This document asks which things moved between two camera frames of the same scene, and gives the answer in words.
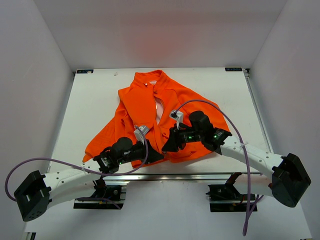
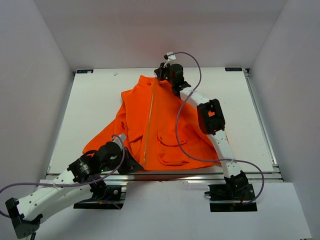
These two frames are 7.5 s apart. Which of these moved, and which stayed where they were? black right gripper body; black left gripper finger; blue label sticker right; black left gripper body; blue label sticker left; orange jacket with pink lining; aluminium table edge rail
Moved: black left gripper finger; orange jacket with pink lining; black right gripper body; black left gripper body
Stayed: blue label sticker right; blue label sticker left; aluminium table edge rail
